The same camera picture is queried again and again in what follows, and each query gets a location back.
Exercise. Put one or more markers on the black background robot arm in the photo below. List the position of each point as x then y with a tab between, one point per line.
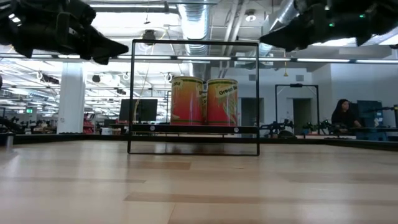
325	126
276	126

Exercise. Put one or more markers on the white building pillar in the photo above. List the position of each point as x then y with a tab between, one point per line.
71	99

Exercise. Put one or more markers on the ceiling light strip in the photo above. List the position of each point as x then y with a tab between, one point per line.
323	60
376	61
203	58
264	59
144	57

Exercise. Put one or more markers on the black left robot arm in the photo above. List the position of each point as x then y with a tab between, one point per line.
4	28

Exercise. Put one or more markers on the black tall stand frame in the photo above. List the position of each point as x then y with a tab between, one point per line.
296	85

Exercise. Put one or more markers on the black computer monitor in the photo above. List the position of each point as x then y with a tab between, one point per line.
146	110

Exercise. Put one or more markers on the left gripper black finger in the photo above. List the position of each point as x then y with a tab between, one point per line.
102	54
102	40

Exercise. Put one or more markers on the green exit sign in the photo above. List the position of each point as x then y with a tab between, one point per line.
29	110

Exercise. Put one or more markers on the round ceiling sensor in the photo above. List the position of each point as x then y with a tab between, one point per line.
250	16

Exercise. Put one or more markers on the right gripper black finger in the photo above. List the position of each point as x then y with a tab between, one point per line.
290	43
292	29

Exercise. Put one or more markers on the silver ventilation duct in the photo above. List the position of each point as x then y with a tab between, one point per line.
194	28

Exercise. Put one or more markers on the person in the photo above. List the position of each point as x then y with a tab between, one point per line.
343	118

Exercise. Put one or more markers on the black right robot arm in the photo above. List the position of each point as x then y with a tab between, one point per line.
385	15

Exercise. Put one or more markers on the green beans label tin can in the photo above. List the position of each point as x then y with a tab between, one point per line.
186	102
222	105

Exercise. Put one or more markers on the black aluminium rail frame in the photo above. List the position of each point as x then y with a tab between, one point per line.
77	138

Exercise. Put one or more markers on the blue cabinet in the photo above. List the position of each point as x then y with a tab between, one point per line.
370	112

